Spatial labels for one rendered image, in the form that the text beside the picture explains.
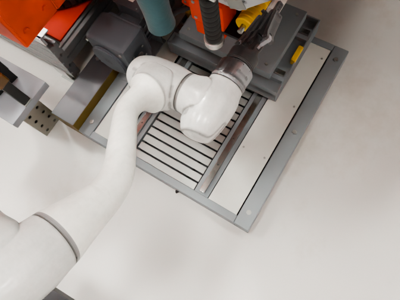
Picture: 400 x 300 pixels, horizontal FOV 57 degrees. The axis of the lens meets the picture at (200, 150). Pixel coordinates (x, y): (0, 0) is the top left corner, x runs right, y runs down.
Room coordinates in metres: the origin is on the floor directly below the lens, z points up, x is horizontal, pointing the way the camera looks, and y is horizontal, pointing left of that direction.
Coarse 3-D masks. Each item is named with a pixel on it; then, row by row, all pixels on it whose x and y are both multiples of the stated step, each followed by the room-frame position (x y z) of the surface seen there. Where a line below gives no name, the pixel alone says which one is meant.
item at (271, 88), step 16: (176, 32) 0.95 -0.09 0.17; (304, 32) 0.72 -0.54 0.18; (176, 48) 0.90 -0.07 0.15; (192, 48) 0.87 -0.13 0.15; (288, 48) 0.70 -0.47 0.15; (304, 48) 0.67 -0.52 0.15; (208, 64) 0.78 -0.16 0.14; (288, 64) 0.64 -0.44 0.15; (256, 80) 0.63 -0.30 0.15; (272, 80) 0.60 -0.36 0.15; (272, 96) 0.55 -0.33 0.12
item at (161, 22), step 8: (136, 0) 0.75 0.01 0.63; (144, 0) 0.73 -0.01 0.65; (152, 0) 0.72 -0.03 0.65; (160, 0) 0.72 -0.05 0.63; (168, 0) 0.75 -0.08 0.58; (144, 8) 0.73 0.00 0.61; (152, 8) 0.72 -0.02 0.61; (160, 8) 0.72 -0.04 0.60; (168, 8) 0.74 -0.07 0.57; (176, 8) 0.79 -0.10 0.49; (184, 8) 0.78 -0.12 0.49; (144, 16) 0.75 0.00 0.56; (152, 16) 0.73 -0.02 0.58; (160, 16) 0.72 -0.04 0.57; (168, 16) 0.73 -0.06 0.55; (152, 24) 0.73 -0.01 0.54; (160, 24) 0.72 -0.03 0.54; (168, 24) 0.73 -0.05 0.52; (152, 32) 0.74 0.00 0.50; (160, 32) 0.72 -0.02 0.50; (168, 32) 0.72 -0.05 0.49
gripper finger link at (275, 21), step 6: (276, 12) 0.52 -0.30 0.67; (270, 18) 0.51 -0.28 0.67; (276, 18) 0.51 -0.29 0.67; (270, 24) 0.49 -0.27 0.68; (276, 24) 0.49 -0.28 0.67; (264, 30) 0.48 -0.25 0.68; (270, 30) 0.48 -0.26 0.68; (276, 30) 0.48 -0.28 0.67; (264, 36) 0.46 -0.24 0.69; (270, 42) 0.45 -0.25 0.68
